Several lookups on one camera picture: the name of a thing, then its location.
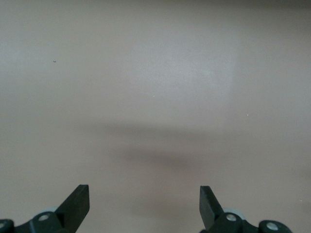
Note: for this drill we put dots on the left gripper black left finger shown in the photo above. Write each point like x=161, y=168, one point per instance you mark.
x=73, y=213

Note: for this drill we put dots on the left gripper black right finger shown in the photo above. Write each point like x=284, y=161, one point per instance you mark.
x=211, y=213

